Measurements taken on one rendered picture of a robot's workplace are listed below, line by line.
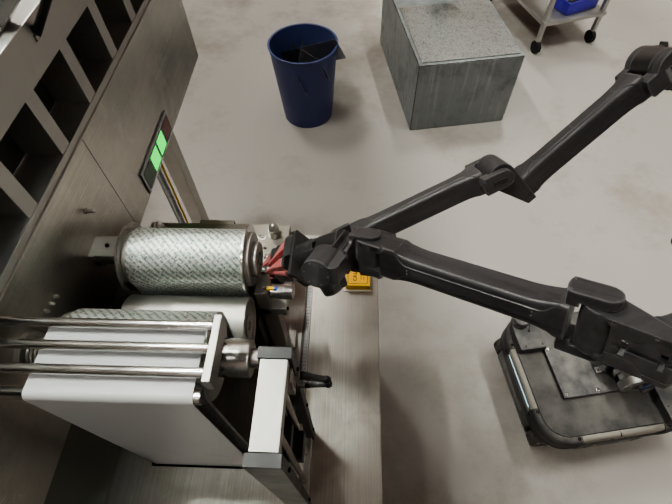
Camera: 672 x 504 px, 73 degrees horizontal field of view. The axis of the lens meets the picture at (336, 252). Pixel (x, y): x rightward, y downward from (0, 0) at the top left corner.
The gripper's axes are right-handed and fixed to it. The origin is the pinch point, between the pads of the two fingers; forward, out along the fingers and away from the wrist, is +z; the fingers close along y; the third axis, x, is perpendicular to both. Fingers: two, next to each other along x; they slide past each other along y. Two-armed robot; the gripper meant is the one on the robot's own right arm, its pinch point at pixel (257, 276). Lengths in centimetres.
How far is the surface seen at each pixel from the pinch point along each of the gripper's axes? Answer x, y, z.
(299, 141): -87, 167, 62
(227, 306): 14.3, -16.7, -6.6
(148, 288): 22.1, -12.3, 9.5
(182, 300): 18.6, -15.3, 2.2
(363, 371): -28.8, -17.7, -15.1
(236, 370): 21.1, -34.1, -18.4
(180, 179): -12, 71, 62
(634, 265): -178, 75, -98
